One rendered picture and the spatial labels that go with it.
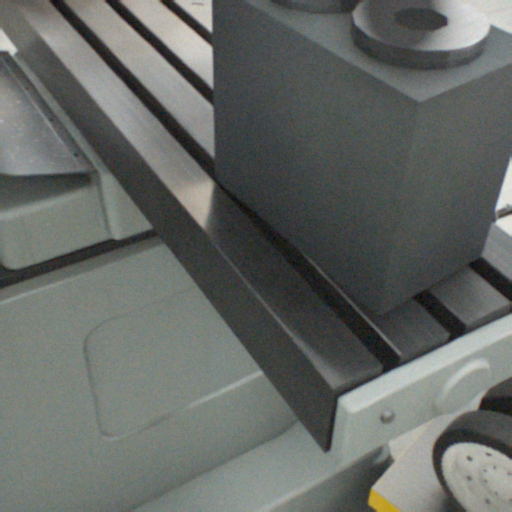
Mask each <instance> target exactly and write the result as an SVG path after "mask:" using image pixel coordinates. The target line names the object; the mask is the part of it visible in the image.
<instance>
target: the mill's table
mask: <svg viewBox="0 0 512 512"><path fill-rule="evenodd" d="M0 28H1V30H2V31H3V33H4V34H5V35H6V37H7V38H8V39H9V41H11V42H12V43H13V46H14V47H15V48H16V49H17V51H18V52H19V53H20V55H21V56H22V57H23V58H24V60H25V61H26V62H27V64H28V65H29V66H30V68H31V69H32V70H33V71H34V74H35V75H36V76H38V78H39V79H40V80H41V82H42V83H43V84H44V86H45V87H46V89H47V91H48V92H49V93H50V95H52V96H53V97H54V98H55V100H56V101H57V102H58V105H59V106H60V107H61V109H62V110H63V111H64V113H65V114H67V115H68V117H69V118H70V119H71V120H72V123H73V124H74V125H75V127H76V128H77V129H78V131H79V132H80V133H82V135H83V136H84V137H85V140H86V141H87V142H88V144H89V145H90V146H91V147H92V149H93V150H94V151H95V153H96V154H98V155H99V158H100V159H101V160H102V162H103V163H104V164H105V166H106V167H107V168H108V169H109V171H110V172H111V173H112V176H113V177H115V178H116V180H117V181H118V182H119V184H120V185H121V186H122V188H123V189H124V190H125V192H126V193H127V194H128V196H129V198H130V199H131V200H133V202H134V203H135V204H136V206H137V207H138V208H139V210H140V211H141V212H142V214H143V216H144V217H145V218H146V220H147V221H148V222H149V224H150V225H151V226H153V228H154V229H155V230H156V232H157V233H158V234H159V236H160V238H161V239H162V240H163V242H164V243H165V244H166V246H167V247H168V248H169V250H170V251H171V252H172V254H174V255H175V256H176V258H177V259H178V261H179V263H180V264H181V265H182V266H183V268H184V269H185V270H186V272H187V273H188V274H189V276H190V277H191V278H192V280H193V281H194V283H196V285H197V286H198V287H199V288H200V290H201V291H202V292H203V294H204V295H205V296H206V298H207V299H208V300H209V302H210V303H211V304H212V307H213V308H214V309H215V311H216V312H217V313H219V314H220V316H221V317H222V318H223V320H224V321H225V322H226V324H227V325H228V326H229V329H230V330H231V331H232V333H233V334H234V335H235V336H236V338H237V339H238V340H239V342H241V343H242V344H243V346H244V347H245V348H246V351H247V352H248V353H249V355H250V356H251V357H252V358H253V360H254V361H255V362H256V364H257V365H258V366H259V368H260V369H261V370H262V373H264V374H265V375H266V377H267V378H268V379H269V381H270V382H271V383H272V384H273V386H274V387H275V388H276V390H277V392H278V393H279V395H280V396H281V397H282V399H283V400H285V401H286V403H287V404H288V405H289V406H290V408H291V409H292V411H293V413H294V414H295V415H296V417H297V418H298V419H299V421H300V422H301V423H302V425H303V426H305V427H306V430H307V431H308V432H309V433H310V435H311V436H312V437H313V439H314V440H315V441H316V443H317V444H318V445H319V448H320V449H321V450H322V452H324V453H327V452H329V451H331V453H332V455H333V456H334V457H335V459H336V460H337V461H338V463H339V465H343V466H344V465H347V464H348V463H350V462H352V460H353V461H354V459H356V458H358V457H360V456H363V455H365V454H367V453H368V452H370V451H372V450H374V449H376V448H378V447H380V446H383V445H385V444H387V443H389V442H391V441H392V439H394V438H396V437H398V436H400V435H403V434H405V433H407V432H409V431H411V430H413V429H415V428H416V427H418V426H421V425H423V424H425V423H427V422H429V421H431V420H433V419H435V417H436V418H437V416H440V415H441V414H443V413H451V412H454V411H457V410H459V409H461V408H463V407H464V406H466V405H467V404H468V403H470V402H471V401H472V400H474V399H475V398H476V397H477V396H478V394H479V393H480V392H482V391H484V390H486V389H488V388H489V387H492V386H494V385H496V384H498V383H500V382H502V381H504V380H505V379H508V378H510V377H512V236H511V235H509V234H508V233H507V232H505V231H504V230H503V229H502V228H500V227H499V226H498V225H495V224H494V223H493V222H492V223H491V226H490V230H489V233H488V237H487V241H486V244H485V248H484V251H483V254H482V256H480V257H478V258H477V259H475V261H473V262H472V263H470V264H468V265H466V266H465V267H462V268H460V269H459V270H457V271H455V272H454V273H452V274H450V275H449V276H446V277H444V278H443V279H441V280H439V282H438V283H436V284H434V285H432V286H431V287H428V288H426V289H425V290H423V291H421V292H420V293H418V294H416V295H415V296H413V297H410V298H409V299H407V300H405V301H404V302H402V304H400V305H399V306H397V307H395V308H393V309H391V310H389V311H387V312H386V313H384V314H382V315H377V314H375V313H374V312H373V311H371V310H370V309H368V308H367V307H366V306H365V305H364V303H362V302H361V301H360V300H359V299H358V298H357V297H355V296H354V295H353V294H351V293H350V292H348V291H347V290H346V289H345V288H344V287H342V286H341V285H340V284H339V283H338V281H337V280H335V279H334V278H333V277H332V276H330V275H328V274H327V273H326V272H325V271H324V270H322V269H321V268H320V267H319V266H318V265H316V264H315V263H314V262H313V261H312V259H311V258H308V257H307V256H306V255H305V254H304V253H302V252H301V251H300V250H299V249H298V248H296V247H295V246H294V245H293V244H292V243H290V242H289V241H288V240H287V239H285V238H284V236H282V235H281V234H280V233H279V232H278V231H276V230H275V229H274V228H273V227H272V226H270V225H269V224H268V223H267V222H266V221H264V220H262V219H261V218H260V217H259V216H258V215H256V213H255V212H254V211H253V210H252V209H250V208H249V207H248V206H247V205H246V204H244V203H243V202H242V201H241V200H239V199H237V198H236V197H235V196H234V195H233V194H232V193H230V192H229V190H228V189H227V188H226V187H224V186H223V185H222V184H221V183H220V182H217V181H216V179H215V174H214V117H213V60H212V2H211V1H210V0H0Z"/></svg>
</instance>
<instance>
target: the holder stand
mask: <svg viewBox="0 0 512 512"><path fill-rule="evenodd" d="M211 2H212V60H213V117H214V174H215V179H216V181H217V182H220V183H221V184H222V185H223V186H224V187H226V188H227V189H228V190H229V192H230V193H232V194H233V195H234V196H235V197H236V198H237V199H239V200H241V201H242V202H243V203H244V204H246V205H247V206H248V207H249V208H250V209H252V210H253V211H254V212H255V213H256V215H258V216H259V217H260V218H261V219H262V220H264V221H266V222H267V223H268V224H269V225H270V226H272V227H273V228H274V229H275V230H276V231H278V232H279V233H280V234H281V235H282V236H284V238H285V239H287V240H288V241H289V242H290V243H292V244H293V245H294V246H295V247H296V248H298V249H299V250H300V251H301V252H302V253H304V254H305V255H306V256H307V257H308V258H311V259H312V261H313V262H314V263H315V264H316V265H318V266H319V267H320V268H321V269H322V270H324V271H325V272H326V273H327V274H328V275H330V276H332V277H333V278H334V279H335V280H337V281H338V283H339V284H340V285H341V286H342V287H344V288H345V289H346V290H347V291H348V292H350V293H351V294H353V295H354V296H355V297H357V298H358V299H359V300H360V301H361V302H362V303H364V305H365V306H366V307H367V308H368V309H370V310H371V311H373V312H374V313H375V314H377V315H382V314H384V313H386V312H387V311H389V310H391V309H393V308H395V307H397V306H399V305H400V304H402V302H404V301H405V300H407V299H409V298H410V297H413V296H415V295H416V294H418V293H420V292H421V291H423V290H425V289H426V288H428V287H431V286H432V285H434V284H436V283H438V282H439V280H441V279H443V278H444V277H446V276H449V275H450V274H452V273H454V272H455V271H457V270H459V269H460V268H462V267H465V266H466V265H468V264H470V263H472V262H473V261H475V259H477V258H478V257H480V256H482V254H483V251H484V248H485V244H486V241H487V237H488V233H489V230H490V226H491V223H492V219H493V215H494V212H496V208H497V205H498V201H499V197H500V194H501V190H502V187H503V184H504V179H505V176H506V172H507V169H509V166H510V161H511V158H512V34H511V33H509V32H506V31H504V29H503V30H502V28H499V27H497V26H495V25H493V24H490V23H489V21H488V20H487V18H486V17H485V15H484V14H483V13H482V12H481V10H479V9H478V8H476V7H473V6H472V5H470V4H469V3H467V2H464V1H461V0H211Z"/></svg>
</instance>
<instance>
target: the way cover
mask: <svg viewBox="0 0 512 512"><path fill-rule="evenodd" d="M0 54H1V56H0V120H3V122H0V174H2V175H6V176H13V177H25V176H42V175H58V174H74V173H91V172H98V169H97V168H95V167H94V165H93V164H92V163H91V161H90V160H89V159H88V156H87V155H86V154H85V152H84V151H83V150H82V148H81V147H79V146H78V144H77V143H76V141H75V140H74V138H73V136H72V135H71V134H70V132H69V131H68V130H67V128H66V127H65V126H63V124H62V123H61V121H60V119H59V118H58V117H57V115H56V114H55V113H54V111H53V110H52V108H51V107H49V106H48V103H47V102H46V101H45V99H44V98H43V97H42V95H41V94H40V93H39V91H38V89H37V88H35V86H34V85H33V84H32V82H31V81H30V80H29V78H28V77H27V75H26V73H25V72H24V70H23V69H21V68H20V66H19V65H18V64H17V62H16V61H15V60H14V57H13V56H12V55H11V53H10V52H8V51H0ZM2 67H5V68H2ZM2 73H4V74H2ZM10 73H11V74H10ZM4 78H7V79H4ZM30 87H31V88H30ZM29 88H30V89H29ZM9 89H10V90H9ZM2 97H4V98H5V99H4V98H2ZM17 101H20V102H17ZM10 104H12V105H10ZM27 106H28V107H27ZM35 112H38V113H35ZM45 122H47V124H46V123H45ZM13 124H17V125H13ZM23 124H24V127H22V125H23ZM49 124H50V125H51V126H49ZM21 129H22V131H21ZM62 131H63V132H62ZM43 132H44V133H43ZM20 135H23V136H20ZM44 135H45V137H43V136H44ZM11 136H12V137H13V138H11ZM15 137H17V138H15ZM36 140H39V141H36ZM60 141H61V142H64V143H60ZM17 147H18V148H19V149H18V148H17ZM53 148H55V149H53ZM7 150H9V151H7ZM54 155H57V156H54ZM61 155H65V156H61ZM11 156H14V158H12V157H11ZM35 157H36V159H34V158H35ZM31 159H33V161H31ZM53 163H56V164H53Z"/></svg>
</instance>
